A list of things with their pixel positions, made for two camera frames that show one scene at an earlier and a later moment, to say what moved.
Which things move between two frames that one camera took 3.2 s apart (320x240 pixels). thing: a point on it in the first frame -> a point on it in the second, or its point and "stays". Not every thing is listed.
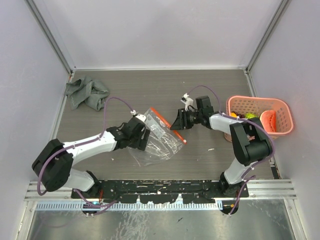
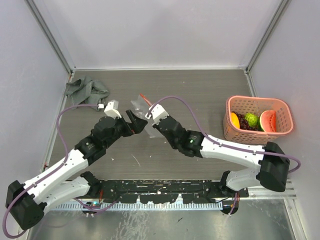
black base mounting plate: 156,192 stays
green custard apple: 250,115 stays
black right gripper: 181,122 -> 156,126
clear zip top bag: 164,144 -> 143,106
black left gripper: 141,143 -> 137,125
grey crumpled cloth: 92,92 stays
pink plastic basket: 284,118 stays
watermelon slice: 268,119 stays
